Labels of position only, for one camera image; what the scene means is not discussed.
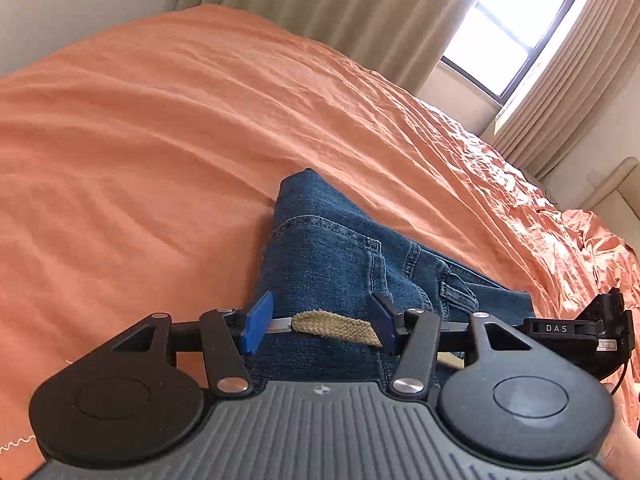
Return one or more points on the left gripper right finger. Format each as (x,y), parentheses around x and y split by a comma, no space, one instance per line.
(416,337)

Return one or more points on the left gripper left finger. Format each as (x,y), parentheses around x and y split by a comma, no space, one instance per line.
(144,357)

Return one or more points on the blue denim jeans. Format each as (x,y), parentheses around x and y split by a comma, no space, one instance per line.
(325,253)

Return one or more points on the person's right hand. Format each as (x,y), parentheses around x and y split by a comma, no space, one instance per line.
(621,446)

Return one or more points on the orange bed cover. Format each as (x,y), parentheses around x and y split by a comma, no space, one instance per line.
(140,167)

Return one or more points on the window with dark frame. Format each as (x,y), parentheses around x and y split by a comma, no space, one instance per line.
(499,41)

